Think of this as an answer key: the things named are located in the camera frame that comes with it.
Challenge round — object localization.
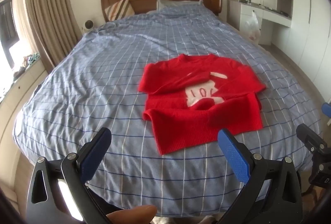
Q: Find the white windowsill cabinet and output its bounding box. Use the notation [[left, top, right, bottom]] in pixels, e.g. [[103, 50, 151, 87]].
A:
[[0, 58, 49, 152]]

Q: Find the person's left hand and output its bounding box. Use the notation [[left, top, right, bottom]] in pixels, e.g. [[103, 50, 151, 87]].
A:
[[107, 205, 158, 224]]

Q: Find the white wardrobe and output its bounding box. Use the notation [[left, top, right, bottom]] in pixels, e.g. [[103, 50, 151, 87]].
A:
[[273, 0, 331, 100]]

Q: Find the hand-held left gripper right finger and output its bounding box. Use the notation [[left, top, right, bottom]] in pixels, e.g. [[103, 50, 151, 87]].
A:
[[217, 128, 303, 224]]

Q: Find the pile of colourful clutter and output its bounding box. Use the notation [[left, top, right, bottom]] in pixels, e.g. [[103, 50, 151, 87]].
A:
[[22, 53, 41, 65]]

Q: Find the blue checked bed blanket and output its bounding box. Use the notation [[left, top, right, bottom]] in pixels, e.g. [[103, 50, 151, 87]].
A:
[[13, 4, 324, 218]]

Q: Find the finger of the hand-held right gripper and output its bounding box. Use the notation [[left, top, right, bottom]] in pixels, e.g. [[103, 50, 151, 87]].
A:
[[321, 102, 331, 119], [296, 123, 331, 162]]

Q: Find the small white round fan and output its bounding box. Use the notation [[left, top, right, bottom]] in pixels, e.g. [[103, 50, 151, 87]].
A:
[[83, 19, 96, 33]]

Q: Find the white desk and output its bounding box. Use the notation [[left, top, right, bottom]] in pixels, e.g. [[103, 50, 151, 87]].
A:
[[227, 0, 294, 46]]

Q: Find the window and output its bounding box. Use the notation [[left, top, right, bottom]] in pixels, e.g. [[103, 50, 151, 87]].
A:
[[0, 0, 20, 69]]

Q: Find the striped pillow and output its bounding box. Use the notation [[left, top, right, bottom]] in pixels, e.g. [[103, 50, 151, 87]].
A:
[[105, 0, 135, 22]]

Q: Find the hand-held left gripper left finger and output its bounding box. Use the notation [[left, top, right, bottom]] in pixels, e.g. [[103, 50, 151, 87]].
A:
[[26, 127, 113, 224]]

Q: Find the beige curtain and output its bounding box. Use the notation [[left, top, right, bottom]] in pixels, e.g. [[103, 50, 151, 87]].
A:
[[24, 0, 84, 73]]

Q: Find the white plastic bag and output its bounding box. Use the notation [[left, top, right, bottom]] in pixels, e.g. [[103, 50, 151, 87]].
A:
[[245, 10, 260, 42]]

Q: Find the red knit sweater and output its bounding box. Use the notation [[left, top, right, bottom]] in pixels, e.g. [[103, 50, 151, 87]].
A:
[[138, 54, 267, 156]]

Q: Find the light blue pillow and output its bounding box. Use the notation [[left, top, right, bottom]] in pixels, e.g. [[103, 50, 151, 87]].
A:
[[156, 0, 204, 11]]

